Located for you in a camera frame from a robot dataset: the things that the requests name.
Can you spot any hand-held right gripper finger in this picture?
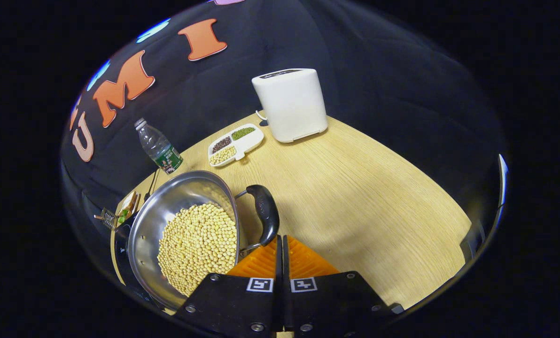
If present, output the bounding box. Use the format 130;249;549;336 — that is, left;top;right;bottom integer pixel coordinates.
282;235;405;336
174;236;283;336

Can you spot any pile of soybeans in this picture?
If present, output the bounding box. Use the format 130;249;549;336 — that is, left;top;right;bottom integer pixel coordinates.
157;202;238;297

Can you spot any steel pot with black handles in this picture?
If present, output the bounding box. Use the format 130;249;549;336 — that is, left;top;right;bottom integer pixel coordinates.
127;170;280;310

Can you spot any white divided bean plate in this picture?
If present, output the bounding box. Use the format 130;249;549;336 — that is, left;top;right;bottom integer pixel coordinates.
208;123;265;168

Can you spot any bread sandwich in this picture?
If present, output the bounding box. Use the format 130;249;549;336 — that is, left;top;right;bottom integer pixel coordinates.
117;190;141;224

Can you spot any white toaster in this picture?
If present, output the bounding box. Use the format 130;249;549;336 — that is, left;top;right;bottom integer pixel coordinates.
252;68;328;143

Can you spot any clear plastic water bottle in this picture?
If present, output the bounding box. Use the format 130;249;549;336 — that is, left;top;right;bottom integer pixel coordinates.
134;117;184;175

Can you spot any small metal wire holder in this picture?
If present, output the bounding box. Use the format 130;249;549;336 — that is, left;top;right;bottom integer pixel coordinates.
94;208;119;230

